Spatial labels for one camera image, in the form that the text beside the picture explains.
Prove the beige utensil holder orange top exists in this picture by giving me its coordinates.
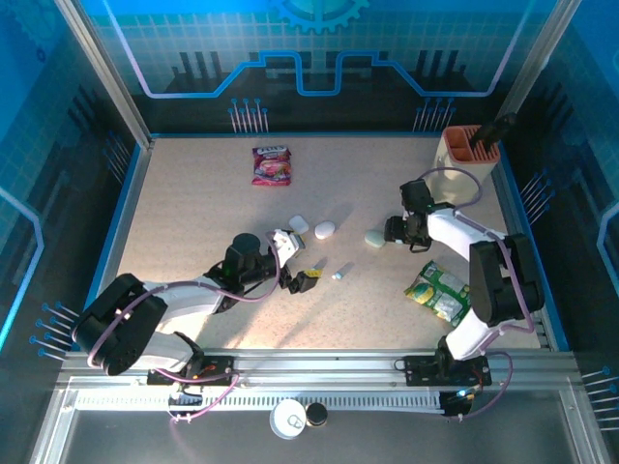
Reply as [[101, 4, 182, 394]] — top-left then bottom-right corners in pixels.
[[431, 125, 502, 209]]

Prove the green snack bag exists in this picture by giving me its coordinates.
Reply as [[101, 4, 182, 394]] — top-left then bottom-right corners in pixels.
[[403, 259, 473, 324]]

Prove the purple red candy bag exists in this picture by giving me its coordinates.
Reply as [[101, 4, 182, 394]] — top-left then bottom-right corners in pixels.
[[251, 146, 294, 188]]

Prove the black round cap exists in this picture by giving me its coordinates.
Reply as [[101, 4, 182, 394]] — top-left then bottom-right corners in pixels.
[[305, 403, 329, 429]]

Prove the white round lid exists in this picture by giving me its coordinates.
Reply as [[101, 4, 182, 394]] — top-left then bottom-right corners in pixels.
[[269, 398, 308, 441]]

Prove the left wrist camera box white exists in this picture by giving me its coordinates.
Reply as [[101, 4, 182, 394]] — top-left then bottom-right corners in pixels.
[[267, 229, 307, 262]]

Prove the aluminium frame rail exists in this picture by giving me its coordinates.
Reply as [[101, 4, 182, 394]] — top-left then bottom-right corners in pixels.
[[57, 348, 581, 391]]

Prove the aluminium table side rail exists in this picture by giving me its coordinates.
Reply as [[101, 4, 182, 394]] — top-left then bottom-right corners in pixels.
[[91, 137, 156, 301], [492, 142, 557, 349]]

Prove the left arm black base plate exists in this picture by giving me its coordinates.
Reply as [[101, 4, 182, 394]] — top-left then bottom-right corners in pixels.
[[146, 355, 239, 388]]

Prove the white slotted cable duct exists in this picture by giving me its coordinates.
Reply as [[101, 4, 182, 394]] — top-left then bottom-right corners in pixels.
[[74, 391, 446, 412]]

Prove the black knife handle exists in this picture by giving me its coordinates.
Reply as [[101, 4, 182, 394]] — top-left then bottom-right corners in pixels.
[[469, 111, 517, 149]]

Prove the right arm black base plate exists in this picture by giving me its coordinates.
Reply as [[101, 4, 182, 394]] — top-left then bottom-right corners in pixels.
[[403, 355, 493, 388]]

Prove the aluminium frame post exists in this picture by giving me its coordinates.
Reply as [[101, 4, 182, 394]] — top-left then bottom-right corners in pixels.
[[497, 0, 579, 122], [51, 0, 156, 151]]

